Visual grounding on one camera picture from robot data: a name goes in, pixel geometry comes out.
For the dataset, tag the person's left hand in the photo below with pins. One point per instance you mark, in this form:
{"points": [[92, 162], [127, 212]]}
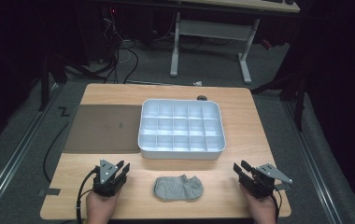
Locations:
{"points": [[101, 207]]}

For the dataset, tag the white compartment storage box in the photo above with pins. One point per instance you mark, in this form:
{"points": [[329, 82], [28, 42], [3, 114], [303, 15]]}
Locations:
{"points": [[181, 129]]}

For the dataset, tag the small red thing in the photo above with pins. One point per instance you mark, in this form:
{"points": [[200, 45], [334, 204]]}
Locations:
{"points": [[266, 44]]}

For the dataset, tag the grey tape piece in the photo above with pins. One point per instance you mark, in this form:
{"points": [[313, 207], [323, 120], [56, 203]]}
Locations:
{"points": [[286, 187], [49, 192]]}

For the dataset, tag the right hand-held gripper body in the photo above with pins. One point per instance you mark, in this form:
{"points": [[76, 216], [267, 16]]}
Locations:
{"points": [[261, 183]]}

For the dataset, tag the black zigzag floor tape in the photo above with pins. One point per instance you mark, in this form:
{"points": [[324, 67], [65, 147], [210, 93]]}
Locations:
{"points": [[63, 111]]}

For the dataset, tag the grey sock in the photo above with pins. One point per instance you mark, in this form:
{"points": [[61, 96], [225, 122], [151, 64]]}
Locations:
{"points": [[178, 188]]}

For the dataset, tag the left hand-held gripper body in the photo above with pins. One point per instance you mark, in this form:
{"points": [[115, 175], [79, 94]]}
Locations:
{"points": [[105, 183]]}

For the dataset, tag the white desk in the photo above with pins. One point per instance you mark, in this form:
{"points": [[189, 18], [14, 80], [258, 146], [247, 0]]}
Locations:
{"points": [[211, 29]]}

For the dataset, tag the metal floor rail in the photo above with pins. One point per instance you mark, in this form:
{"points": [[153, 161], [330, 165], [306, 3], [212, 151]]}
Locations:
{"points": [[314, 168], [13, 158]]}

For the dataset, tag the person's right hand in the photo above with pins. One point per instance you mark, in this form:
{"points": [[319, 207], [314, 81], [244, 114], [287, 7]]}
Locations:
{"points": [[261, 210]]}

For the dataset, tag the dark brown mat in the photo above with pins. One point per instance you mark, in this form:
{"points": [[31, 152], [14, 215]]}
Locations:
{"points": [[104, 129]]}

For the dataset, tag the small white floor scrap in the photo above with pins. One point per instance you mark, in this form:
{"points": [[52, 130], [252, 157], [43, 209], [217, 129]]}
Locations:
{"points": [[197, 83]]}

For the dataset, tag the black metal stand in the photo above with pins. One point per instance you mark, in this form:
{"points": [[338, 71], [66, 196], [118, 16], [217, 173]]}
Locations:
{"points": [[45, 84], [300, 102]]}

